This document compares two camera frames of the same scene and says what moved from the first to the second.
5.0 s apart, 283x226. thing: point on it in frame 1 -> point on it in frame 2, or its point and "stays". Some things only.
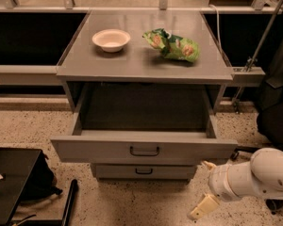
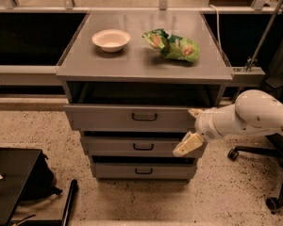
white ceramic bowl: (111, 40) stays
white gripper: (219, 180) -> (205, 125)
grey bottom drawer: (144, 170) stays
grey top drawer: (87, 145) -> (131, 118)
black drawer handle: (145, 154) -> (144, 120)
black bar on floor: (72, 193) stays
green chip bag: (173, 46) stays
